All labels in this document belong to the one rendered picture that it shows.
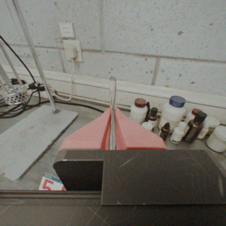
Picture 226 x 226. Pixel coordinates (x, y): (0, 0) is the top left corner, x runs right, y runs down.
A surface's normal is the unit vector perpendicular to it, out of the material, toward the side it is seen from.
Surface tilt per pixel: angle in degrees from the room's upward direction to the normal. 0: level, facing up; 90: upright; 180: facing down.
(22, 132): 0
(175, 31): 90
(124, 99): 90
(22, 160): 0
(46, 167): 0
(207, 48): 90
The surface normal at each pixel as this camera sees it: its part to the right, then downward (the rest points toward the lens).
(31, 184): 0.00, -0.78
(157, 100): -0.33, 0.58
